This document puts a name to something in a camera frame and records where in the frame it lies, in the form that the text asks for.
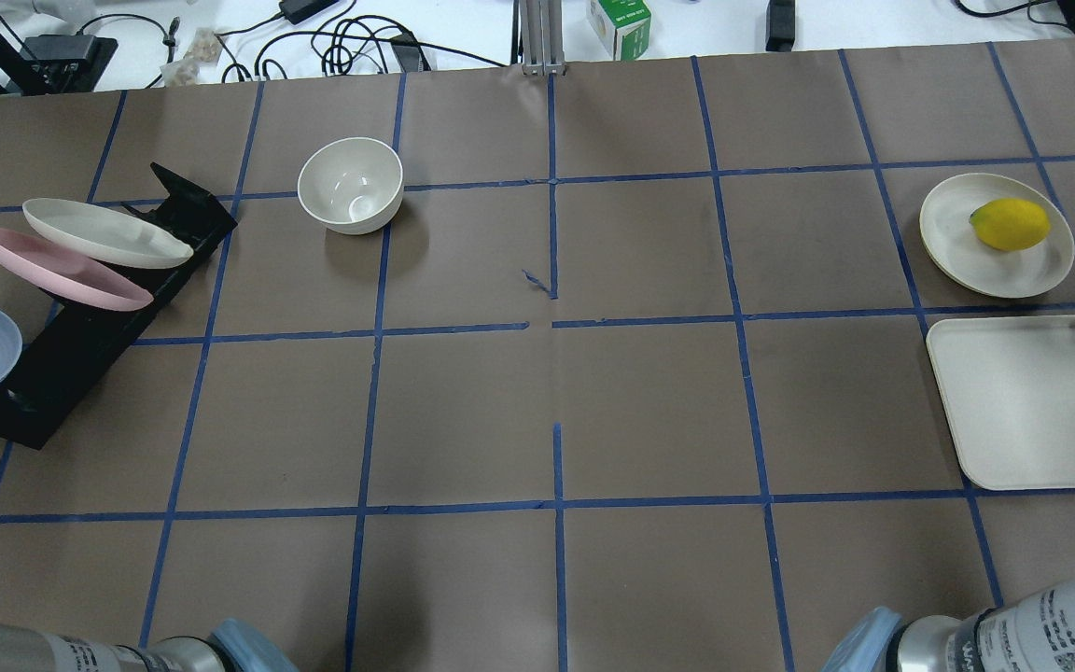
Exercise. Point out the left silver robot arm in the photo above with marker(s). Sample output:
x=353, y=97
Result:
x=233, y=646

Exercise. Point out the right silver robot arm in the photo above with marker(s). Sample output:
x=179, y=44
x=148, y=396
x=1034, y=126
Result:
x=1036, y=633

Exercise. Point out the cream round plate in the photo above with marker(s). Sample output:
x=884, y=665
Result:
x=952, y=242

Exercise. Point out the cream plate in rack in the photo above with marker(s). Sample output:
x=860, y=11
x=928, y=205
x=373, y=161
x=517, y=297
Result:
x=106, y=235

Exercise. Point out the pink plate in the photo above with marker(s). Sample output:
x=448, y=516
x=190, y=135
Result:
x=69, y=275

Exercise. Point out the cream bowl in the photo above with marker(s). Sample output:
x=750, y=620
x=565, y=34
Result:
x=352, y=186

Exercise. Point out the green white carton box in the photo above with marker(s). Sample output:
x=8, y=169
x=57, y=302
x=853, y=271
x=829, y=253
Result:
x=624, y=27

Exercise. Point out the black power adapter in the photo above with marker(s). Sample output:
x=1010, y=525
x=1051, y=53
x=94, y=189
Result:
x=780, y=26

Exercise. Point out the black dish rack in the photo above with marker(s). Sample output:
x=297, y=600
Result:
x=75, y=350

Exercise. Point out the yellow lemon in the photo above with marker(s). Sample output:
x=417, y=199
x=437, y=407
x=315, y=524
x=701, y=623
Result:
x=1010, y=224

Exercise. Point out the white rectangular tray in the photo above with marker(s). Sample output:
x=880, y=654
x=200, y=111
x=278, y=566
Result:
x=1007, y=386

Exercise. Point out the aluminium frame post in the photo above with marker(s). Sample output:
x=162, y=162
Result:
x=538, y=44

